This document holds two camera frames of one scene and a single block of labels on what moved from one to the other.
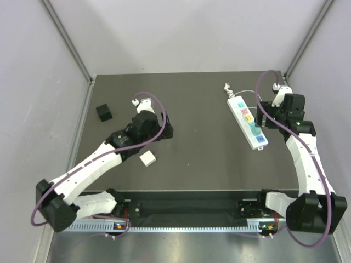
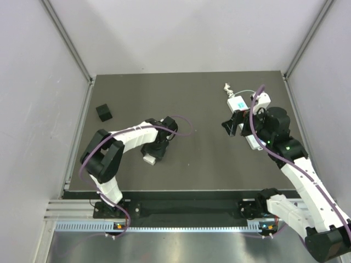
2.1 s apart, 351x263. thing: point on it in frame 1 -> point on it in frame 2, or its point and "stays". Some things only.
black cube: x=104 y=112 stays
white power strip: x=243 y=115 stays
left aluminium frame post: x=66 y=36 stays
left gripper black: x=166 y=133 -> x=158 y=154
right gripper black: x=266 y=106 -> x=231 y=125
